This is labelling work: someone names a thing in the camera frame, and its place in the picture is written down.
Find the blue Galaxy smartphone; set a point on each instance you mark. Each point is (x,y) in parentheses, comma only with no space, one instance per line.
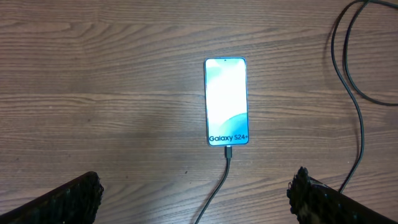
(226,101)

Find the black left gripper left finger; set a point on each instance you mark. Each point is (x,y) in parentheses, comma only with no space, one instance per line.
(77,201)

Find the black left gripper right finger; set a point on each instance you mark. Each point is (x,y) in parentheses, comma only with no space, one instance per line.
(313,202)

